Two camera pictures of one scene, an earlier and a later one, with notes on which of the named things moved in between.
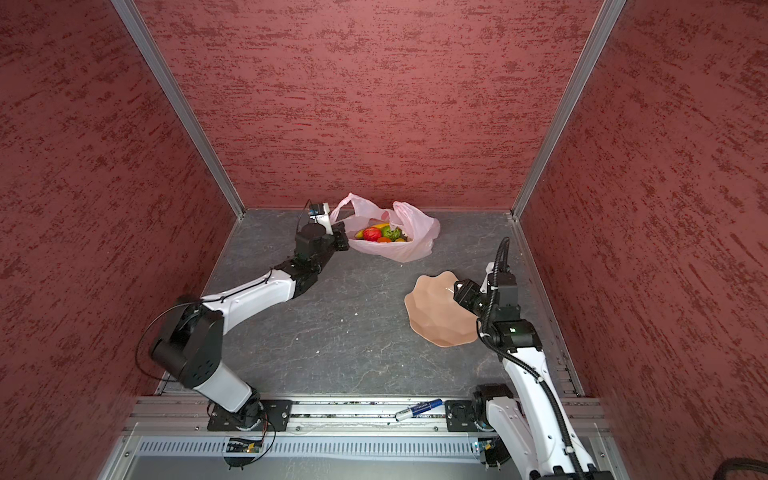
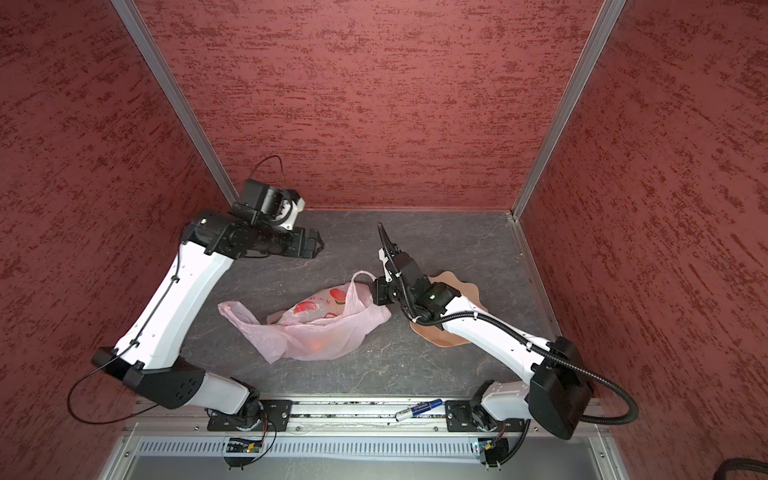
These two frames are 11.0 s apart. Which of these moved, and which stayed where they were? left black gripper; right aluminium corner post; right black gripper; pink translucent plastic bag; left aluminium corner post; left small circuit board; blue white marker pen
Moved: pink translucent plastic bag; right black gripper; left black gripper
Stayed: left aluminium corner post; left small circuit board; blue white marker pen; right aluminium corner post
